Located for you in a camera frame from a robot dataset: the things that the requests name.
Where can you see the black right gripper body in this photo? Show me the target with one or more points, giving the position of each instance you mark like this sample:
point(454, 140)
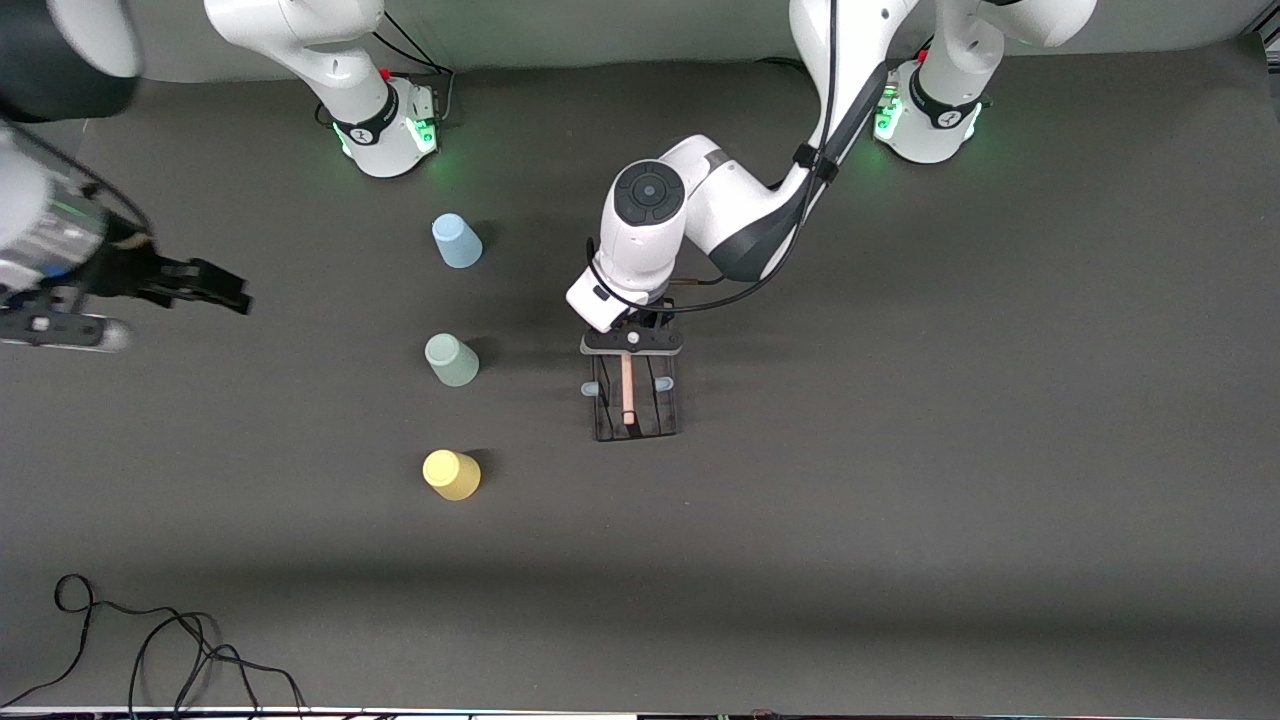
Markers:
point(118, 272)

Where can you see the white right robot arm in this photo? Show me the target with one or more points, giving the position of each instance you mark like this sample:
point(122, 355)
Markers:
point(350, 90)

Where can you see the light blue plastic cup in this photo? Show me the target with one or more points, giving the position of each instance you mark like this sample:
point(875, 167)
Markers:
point(457, 242)

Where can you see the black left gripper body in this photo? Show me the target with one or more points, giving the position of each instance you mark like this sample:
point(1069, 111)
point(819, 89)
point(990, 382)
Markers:
point(652, 322)

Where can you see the yellow plastic cup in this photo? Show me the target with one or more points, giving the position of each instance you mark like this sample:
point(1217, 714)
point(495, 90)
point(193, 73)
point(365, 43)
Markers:
point(452, 475)

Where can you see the dark grey table mat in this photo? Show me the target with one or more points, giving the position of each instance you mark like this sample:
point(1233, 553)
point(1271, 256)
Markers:
point(800, 560)

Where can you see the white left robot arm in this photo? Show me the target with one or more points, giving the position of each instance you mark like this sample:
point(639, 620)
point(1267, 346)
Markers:
point(720, 200)

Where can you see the pale green plastic cup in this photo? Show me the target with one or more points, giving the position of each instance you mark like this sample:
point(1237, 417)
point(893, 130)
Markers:
point(452, 360)

